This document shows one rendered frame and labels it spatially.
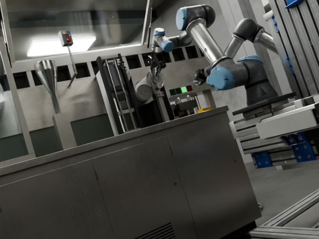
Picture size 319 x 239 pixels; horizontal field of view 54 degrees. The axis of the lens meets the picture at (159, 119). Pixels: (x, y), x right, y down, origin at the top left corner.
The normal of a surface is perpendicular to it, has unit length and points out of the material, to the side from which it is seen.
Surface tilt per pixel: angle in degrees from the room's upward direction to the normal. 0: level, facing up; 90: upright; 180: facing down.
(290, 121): 90
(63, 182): 90
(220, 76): 97
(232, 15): 90
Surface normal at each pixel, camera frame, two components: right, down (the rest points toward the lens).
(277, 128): -0.80, 0.20
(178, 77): 0.42, -0.21
